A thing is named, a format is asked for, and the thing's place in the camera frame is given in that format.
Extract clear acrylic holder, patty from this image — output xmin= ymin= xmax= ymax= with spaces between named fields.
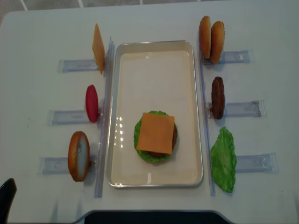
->
xmin=206 ymin=99 xmax=266 ymax=119

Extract dark base bottom edge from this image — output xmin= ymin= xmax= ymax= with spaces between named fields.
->
xmin=74 ymin=210 xmax=232 ymax=224

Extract orange cheese slice on burger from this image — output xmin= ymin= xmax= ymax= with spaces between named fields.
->
xmin=137 ymin=112 xmax=175 ymax=155

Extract upright green lettuce leaf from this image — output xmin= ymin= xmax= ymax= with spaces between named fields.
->
xmin=211 ymin=127 xmax=237 ymax=193

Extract clear acrylic holder, bun bottom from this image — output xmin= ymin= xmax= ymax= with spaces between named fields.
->
xmin=38 ymin=155 xmax=97 ymax=175

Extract white rectangular metal tray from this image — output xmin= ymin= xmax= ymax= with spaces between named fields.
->
xmin=106 ymin=41 xmax=203 ymax=188

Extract left clear acrylic rail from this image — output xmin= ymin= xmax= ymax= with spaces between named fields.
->
xmin=94 ymin=38 xmax=114 ymax=198

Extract upright brown meat patty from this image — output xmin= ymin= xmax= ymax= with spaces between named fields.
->
xmin=211 ymin=77 xmax=225 ymax=119

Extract clear acrylic holder, bun tops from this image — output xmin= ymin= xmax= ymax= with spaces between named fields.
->
xmin=217 ymin=49 xmax=255 ymax=64

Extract clear acrylic holder, tomato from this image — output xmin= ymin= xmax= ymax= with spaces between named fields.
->
xmin=46 ymin=110 xmax=91 ymax=126

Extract right clear acrylic rail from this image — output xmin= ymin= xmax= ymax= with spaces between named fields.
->
xmin=197 ymin=33 xmax=215 ymax=196

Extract clear acrylic holder, cheese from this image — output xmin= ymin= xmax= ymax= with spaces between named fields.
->
xmin=57 ymin=59 xmax=99 ymax=73

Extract upright red tomato slice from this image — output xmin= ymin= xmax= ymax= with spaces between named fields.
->
xmin=85 ymin=85 xmax=99 ymax=123

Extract black object bottom left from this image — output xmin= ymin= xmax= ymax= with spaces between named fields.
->
xmin=0 ymin=178 xmax=17 ymax=224

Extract upright bun bottom half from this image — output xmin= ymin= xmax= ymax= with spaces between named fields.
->
xmin=68 ymin=131 xmax=90 ymax=182

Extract clear acrylic holder, lettuce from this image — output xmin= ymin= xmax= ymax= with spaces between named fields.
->
xmin=236 ymin=153 xmax=278 ymax=173

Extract green lettuce leaf in burger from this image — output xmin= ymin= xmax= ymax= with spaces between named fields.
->
xmin=134 ymin=111 xmax=178 ymax=164

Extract clear acrylic rail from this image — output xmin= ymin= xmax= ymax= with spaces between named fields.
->
xmin=197 ymin=33 xmax=215 ymax=196
xmin=94 ymin=38 xmax=114 ymax=198

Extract brown meat patty in burger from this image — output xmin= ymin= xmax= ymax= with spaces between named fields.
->
xmin=148 ymin=126 xmax=178 ymax=157

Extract upright orange cheese slice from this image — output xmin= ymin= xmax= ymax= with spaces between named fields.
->
xmin=92 ymin=23 xmax=105 ymax=74

